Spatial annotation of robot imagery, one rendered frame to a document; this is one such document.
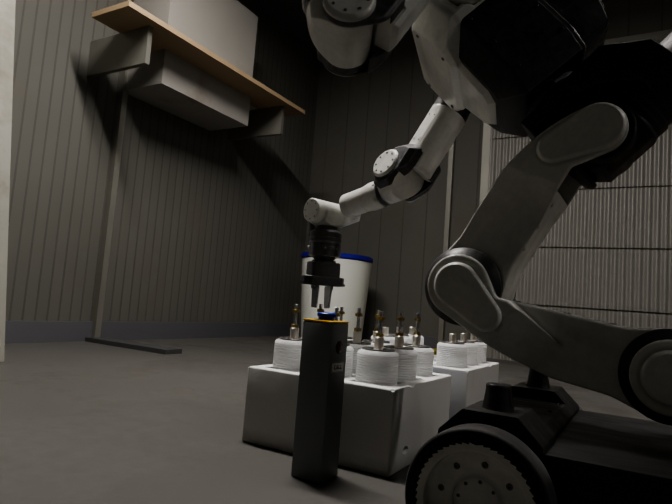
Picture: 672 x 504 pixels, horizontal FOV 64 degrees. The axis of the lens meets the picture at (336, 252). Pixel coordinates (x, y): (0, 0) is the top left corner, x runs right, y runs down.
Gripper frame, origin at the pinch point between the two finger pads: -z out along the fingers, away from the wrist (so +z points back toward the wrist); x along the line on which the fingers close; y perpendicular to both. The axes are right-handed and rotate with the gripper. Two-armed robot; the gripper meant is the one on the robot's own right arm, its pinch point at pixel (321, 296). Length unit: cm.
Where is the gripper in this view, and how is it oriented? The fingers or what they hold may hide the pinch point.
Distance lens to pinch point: 147.4
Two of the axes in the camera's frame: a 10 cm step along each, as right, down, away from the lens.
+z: 0.7, -9.9, 0.9
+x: 8.9, 1.1, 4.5
